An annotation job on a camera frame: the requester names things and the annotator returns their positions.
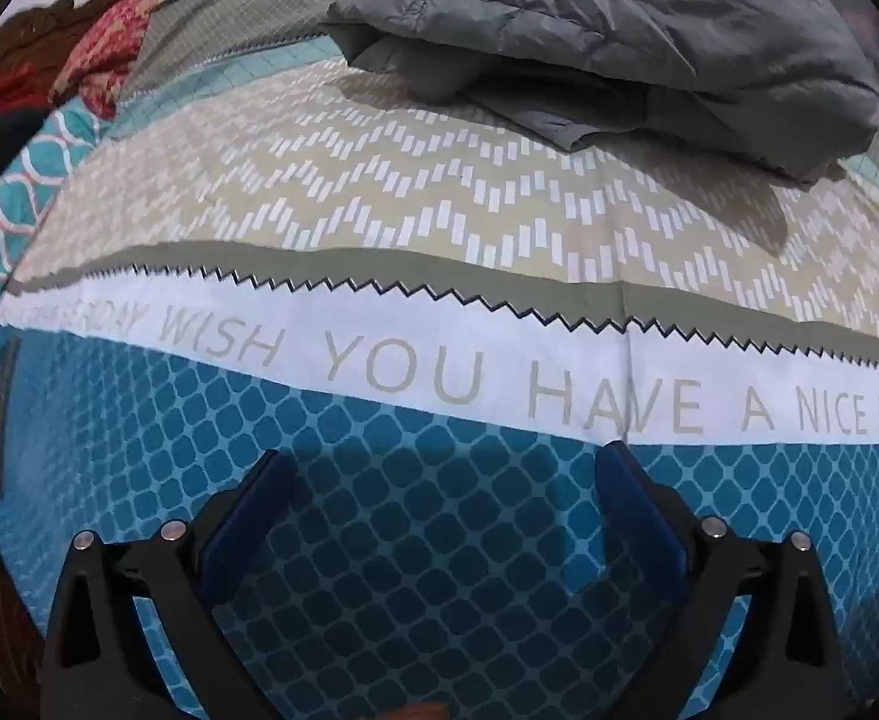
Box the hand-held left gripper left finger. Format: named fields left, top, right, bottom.
left=40, top=450, right=299, bottom=720

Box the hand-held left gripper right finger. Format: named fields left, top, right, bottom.
left=595, top=441, right=860, bottom=720

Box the grey puffer jacket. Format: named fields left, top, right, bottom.
left=320, top=0, right=879, bottom=182

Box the patterned bed sheet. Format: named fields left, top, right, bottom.
left=0, top=0, right=879, bottom=720

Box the teal scale-pattern pillow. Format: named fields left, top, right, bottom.
left=0, top=97, right=106, bottom=376

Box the red patterned blanket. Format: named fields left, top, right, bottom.
left=47, top=0, right=219, bottom=117

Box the dark brown cloth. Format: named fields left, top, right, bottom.
left=0, top=0, right=140, bottom=151

